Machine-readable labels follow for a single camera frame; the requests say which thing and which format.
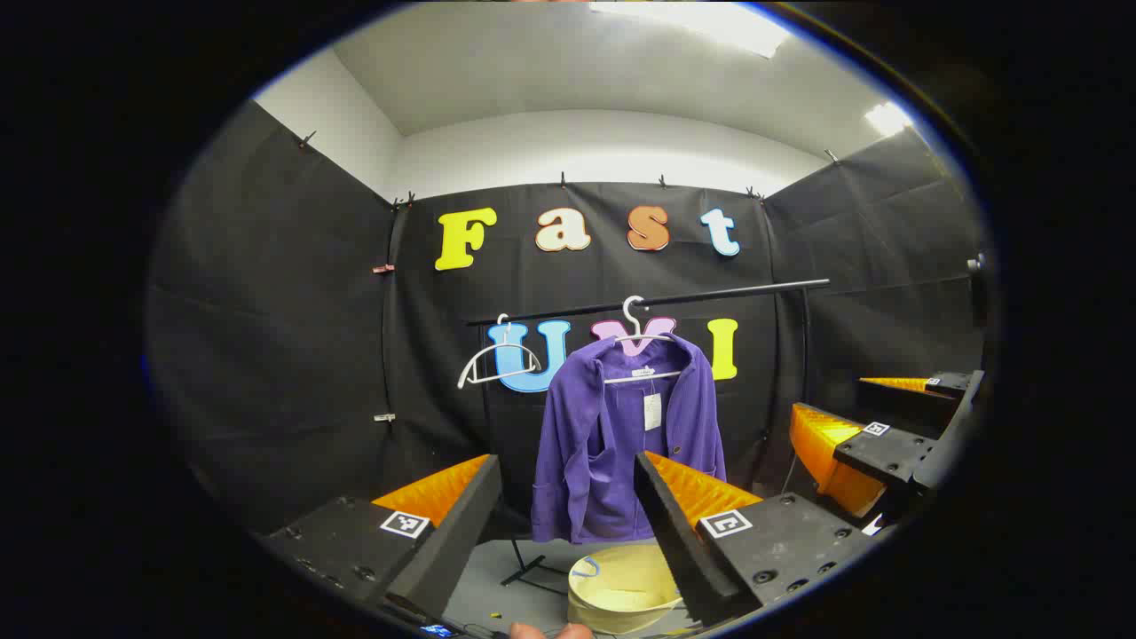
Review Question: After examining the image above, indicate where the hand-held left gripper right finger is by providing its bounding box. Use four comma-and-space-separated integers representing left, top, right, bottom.
633, 450, 877, 627

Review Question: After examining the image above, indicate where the purple knit cardigan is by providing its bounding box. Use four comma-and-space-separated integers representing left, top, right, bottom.
531, 333, 729, 545

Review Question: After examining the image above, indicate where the cream laundry hamper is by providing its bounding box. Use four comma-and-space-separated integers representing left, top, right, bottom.
566, 544, 689, 635

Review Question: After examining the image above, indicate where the small ceiling light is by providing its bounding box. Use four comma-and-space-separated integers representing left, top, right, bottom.
865, 100, 915, 137

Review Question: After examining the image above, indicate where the row of black clips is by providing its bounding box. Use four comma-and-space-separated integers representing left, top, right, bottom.
297, 131, 840, 209

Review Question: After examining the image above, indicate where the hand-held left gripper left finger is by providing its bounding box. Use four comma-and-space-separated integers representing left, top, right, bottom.
264, 453, 504, 624

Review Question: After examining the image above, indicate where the white clothes hanger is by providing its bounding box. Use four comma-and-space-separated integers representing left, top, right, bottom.
457, 313, 544, 390
602, 296, 691, 385

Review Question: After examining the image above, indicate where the long ceiling light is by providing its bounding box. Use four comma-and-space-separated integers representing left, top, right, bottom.
588, 0, 793, 59

